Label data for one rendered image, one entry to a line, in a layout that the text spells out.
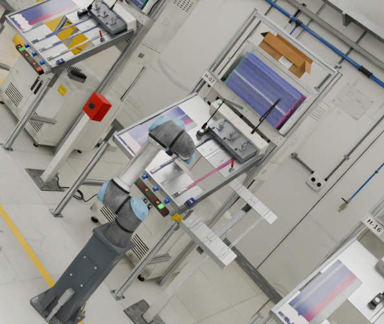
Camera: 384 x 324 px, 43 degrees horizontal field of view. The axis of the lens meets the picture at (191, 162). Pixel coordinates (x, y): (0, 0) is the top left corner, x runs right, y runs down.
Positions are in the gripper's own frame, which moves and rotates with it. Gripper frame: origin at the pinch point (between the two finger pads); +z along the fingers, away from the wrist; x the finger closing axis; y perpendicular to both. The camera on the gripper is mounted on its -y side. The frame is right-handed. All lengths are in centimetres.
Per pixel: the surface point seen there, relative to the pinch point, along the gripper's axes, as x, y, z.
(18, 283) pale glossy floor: -12, -119, -21
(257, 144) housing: -26.0, 42.5, 3.9
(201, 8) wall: 178, 158, 111
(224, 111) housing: 7.6, 44.1, 4.5
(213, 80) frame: 31, 54, 1
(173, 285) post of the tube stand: -56, -55, 22
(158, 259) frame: -36, -51, 27
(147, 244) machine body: -17, -49, 45
